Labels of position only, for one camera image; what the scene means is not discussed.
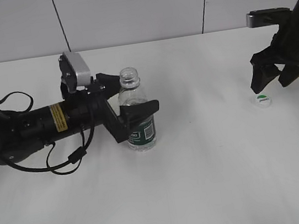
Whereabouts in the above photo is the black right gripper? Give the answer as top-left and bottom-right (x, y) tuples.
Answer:
(250, 24), (299, 94)

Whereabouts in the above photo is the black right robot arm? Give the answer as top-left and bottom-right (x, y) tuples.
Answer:
(246, 0), (299, 94)

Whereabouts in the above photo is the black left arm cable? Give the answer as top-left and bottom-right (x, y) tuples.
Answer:
(0, 81), (102, 185)

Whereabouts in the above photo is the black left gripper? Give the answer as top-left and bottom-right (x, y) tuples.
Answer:
(60, 73), (159, 143)

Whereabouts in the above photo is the white green bottle cap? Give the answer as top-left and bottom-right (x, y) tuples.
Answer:
(250, 94), (272, 109)

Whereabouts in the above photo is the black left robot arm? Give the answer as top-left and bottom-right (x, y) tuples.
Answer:
(0, 73), (159, 165)

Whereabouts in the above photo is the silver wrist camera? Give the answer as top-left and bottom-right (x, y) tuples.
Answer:
(246, 7), (291, 28)
(59, 52), (92, 94)

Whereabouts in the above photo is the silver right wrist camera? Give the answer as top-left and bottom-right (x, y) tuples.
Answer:
(246, 7), (291, 28)

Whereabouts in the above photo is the clear cestbon water bottle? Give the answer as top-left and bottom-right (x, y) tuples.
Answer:
(118, 67), (157, 152)

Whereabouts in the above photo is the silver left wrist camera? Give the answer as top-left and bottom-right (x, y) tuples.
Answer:
(59, 52), (92, 94)

